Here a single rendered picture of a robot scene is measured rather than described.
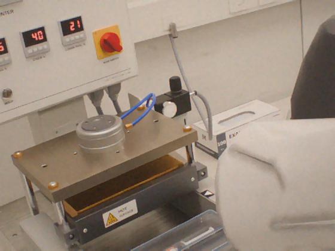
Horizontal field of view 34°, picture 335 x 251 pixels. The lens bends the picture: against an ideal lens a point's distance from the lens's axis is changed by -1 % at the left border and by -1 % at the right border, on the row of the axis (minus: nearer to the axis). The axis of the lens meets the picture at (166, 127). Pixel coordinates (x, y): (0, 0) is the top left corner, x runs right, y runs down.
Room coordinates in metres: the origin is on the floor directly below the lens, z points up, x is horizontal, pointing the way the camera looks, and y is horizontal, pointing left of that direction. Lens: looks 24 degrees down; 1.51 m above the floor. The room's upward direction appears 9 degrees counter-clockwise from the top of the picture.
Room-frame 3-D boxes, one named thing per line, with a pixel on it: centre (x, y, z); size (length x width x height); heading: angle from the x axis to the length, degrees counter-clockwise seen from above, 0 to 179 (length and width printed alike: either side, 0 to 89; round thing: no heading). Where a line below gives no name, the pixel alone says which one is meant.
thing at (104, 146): (0.89, 0.11, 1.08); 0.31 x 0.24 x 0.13; 121
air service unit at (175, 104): (1.08, -0.01, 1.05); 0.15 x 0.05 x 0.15; 121
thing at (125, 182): (0.86, 0.10, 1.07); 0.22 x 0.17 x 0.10; 121
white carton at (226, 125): (1.41, -0.20, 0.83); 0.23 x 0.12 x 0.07; 117
